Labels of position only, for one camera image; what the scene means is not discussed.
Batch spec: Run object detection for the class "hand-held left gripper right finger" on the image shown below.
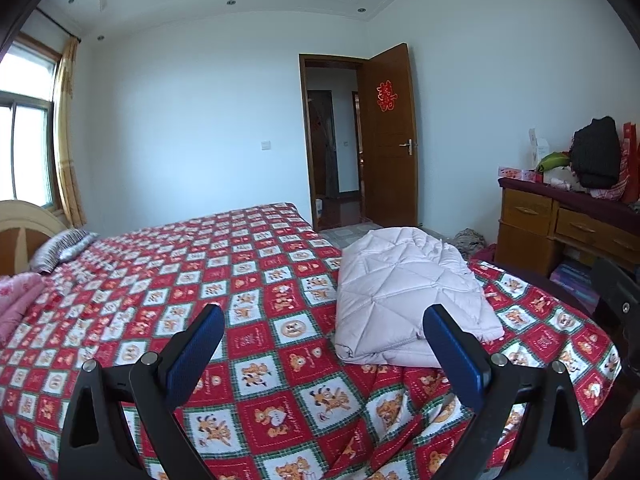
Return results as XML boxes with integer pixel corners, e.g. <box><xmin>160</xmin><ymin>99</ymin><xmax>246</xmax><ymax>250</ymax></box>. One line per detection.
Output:
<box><xmin>421</xmin><ymin>303</ymin><xmax>591</xmax><ymax>480</ymax></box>

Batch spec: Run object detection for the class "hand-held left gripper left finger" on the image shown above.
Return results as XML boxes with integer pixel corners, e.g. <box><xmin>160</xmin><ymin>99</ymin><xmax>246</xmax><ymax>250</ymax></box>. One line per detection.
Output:
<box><xmin>58</xmin><ymin>303</ymin><xmax>225</xmax><ymax>480</ymax></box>

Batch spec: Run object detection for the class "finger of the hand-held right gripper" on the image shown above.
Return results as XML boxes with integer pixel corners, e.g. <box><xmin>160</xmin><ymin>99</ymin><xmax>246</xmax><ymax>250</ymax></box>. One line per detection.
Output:
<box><xmin>591</xmin><ymin>257</ymin><xmax>640</xmax><ymax>342</ymax></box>

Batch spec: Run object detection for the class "light pink quilted jacket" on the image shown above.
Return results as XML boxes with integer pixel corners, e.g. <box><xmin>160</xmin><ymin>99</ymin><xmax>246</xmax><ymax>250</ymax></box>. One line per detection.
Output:
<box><xmin>332</xmin><ymin>227</ymin><xmax>505</xmax><ymax>367</ymax></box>

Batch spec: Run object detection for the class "purple storage box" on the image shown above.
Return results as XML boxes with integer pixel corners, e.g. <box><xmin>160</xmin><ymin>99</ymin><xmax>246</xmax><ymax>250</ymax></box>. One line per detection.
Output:
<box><xmin>549</xmin><ymin>259</ymin><xmax>602</xmax><ymax>312</ymax></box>

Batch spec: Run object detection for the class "red checkered cartoon bedspread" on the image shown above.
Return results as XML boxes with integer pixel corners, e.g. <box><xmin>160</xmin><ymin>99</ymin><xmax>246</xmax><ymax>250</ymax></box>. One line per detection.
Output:
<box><xmin>0</xmin><ymin>202</ymin><xmax>623</xmax><ymax>480</ymax></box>

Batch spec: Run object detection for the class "grey cloth heap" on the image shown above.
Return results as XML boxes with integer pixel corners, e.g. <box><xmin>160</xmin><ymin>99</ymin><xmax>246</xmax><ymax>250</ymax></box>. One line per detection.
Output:
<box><xmin>452</xmin><ymin>228</ymin><xmax>487</xmax><ymax>257</ymax></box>

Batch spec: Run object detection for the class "wooden dresser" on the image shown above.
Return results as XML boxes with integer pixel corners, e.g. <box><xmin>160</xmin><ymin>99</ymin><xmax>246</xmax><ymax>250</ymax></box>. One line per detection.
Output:
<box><xmin>497</xmin><ymin>177</ymin><xmax>640</xmax><ymax>287</ymax></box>

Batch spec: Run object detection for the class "black bag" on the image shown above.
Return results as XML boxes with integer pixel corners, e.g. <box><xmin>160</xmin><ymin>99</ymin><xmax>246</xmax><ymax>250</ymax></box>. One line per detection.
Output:
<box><xmin>569</xmin><ymin>116</ymin><xmax>622</xmax><ymax>190</ymax></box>

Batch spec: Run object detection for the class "green cloth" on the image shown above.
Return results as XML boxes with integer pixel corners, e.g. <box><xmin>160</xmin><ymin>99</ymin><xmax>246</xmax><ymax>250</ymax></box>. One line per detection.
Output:
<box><xmin>535</xmin><ymin>152</ymin><xmax>571</xmax><ymax>172</ymax></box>

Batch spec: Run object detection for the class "pink tissue box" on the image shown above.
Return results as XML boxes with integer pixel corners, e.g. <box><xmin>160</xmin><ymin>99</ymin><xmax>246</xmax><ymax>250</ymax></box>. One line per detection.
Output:
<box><xmin>498</xmin><ymin>164</ymin><xmax>544</xmax><ymax>184</ymax></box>

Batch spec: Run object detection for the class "grey striped pillow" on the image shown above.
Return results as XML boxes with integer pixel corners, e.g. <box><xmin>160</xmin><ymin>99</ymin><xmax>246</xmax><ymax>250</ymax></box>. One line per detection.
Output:
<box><xmin>29</xmin><ymin>228</ymin><xmax>101</xmax><ymax>274</ymax></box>

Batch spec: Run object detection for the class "white carton box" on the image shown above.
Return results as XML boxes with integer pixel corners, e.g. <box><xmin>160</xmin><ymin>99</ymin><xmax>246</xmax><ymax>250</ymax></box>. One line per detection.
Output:
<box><xmin>528</xmin><ymin>128</ymin><xmax>551</xmax><ymax>169</ymax></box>

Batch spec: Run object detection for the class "pink folded quilt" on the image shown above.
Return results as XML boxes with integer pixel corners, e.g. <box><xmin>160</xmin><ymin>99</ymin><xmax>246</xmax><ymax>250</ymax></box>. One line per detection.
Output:
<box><xmin>0</xmin><ymin>273</ymin><xmax>49</xmax><ymax>347</ymax></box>

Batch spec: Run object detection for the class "brown wooden door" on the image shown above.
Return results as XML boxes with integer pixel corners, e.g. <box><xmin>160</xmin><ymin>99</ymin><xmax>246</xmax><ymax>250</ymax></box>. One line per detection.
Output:
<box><xmin>360</xmin><ymin>43</ymin><xmax>419</xmax><ymax>229</ymax></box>

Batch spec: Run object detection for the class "cream and brown headboard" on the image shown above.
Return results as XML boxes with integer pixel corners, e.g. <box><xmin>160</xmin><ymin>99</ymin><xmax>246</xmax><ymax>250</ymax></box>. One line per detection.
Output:
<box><xmin>0</xmin><ymin>199</ymin><xmax>69</xmax><ymax>277</ymax></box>

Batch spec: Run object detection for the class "yellow curtain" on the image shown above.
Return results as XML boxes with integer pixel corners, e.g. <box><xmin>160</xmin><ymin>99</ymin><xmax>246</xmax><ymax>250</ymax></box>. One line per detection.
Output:
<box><xmin>52</xmin><ymin>37</ymin><xmax>89</xmax><ymax>229</ymax></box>

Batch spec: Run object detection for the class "red paper door decoration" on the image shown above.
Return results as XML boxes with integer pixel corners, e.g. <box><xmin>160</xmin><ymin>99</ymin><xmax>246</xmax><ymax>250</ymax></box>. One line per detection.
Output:
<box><xmin>376</xmin><ymin>79</ymin><xmax>395</xmax><ymax>112</ymax></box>

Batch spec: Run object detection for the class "window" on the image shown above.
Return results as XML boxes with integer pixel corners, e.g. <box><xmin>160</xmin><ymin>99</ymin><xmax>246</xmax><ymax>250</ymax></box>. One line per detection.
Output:
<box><xmin>0</xmin><ymin>34</ymin><xmax>59</xmax><ymax>209</ymax></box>

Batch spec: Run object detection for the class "dark curtain rod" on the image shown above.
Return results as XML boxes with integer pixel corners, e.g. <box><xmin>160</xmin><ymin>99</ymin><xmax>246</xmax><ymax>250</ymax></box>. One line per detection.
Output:
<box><xmin>19</xmin><ymin>29</ymin><xmax>82</xmax><ymax>42</ymax></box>

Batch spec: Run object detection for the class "dark wooden door frame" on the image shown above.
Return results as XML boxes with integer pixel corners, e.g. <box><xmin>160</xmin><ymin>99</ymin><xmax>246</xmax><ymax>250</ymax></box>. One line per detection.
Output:
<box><xmin>298</xmin><ymin>53</ymin><xmax>369</xmax><ymax>232</ymax></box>

